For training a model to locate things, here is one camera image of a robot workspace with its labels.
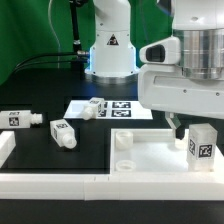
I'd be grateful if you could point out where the black cable upper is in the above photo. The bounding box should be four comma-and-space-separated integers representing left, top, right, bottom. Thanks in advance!
13, 51, 90, 75

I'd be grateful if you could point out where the white marker sheet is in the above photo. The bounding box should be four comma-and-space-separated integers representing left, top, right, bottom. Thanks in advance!
64, 100, 153, 120

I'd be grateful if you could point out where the white square table top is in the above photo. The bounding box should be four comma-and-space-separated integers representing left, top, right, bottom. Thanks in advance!
109, 127, 224, 176

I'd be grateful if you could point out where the white U-shaped fence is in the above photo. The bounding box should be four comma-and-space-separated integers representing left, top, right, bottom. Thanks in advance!
0, 130, 224, 202

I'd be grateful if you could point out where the white hanging cable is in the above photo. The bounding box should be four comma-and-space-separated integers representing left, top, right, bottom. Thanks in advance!
47, 0, 63, 70

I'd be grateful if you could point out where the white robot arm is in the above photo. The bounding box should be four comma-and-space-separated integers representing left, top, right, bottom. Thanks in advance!
86, 0, 224, 119

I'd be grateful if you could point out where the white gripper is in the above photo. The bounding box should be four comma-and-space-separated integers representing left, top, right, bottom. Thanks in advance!
138, 36, 224, 140

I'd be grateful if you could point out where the black cable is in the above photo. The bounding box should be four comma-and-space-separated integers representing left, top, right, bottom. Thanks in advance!
13, 51, 90, 75
11, 58, 89, 79

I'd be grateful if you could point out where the black cable lower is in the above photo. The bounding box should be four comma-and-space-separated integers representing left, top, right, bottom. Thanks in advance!
11, 58, 89, 79

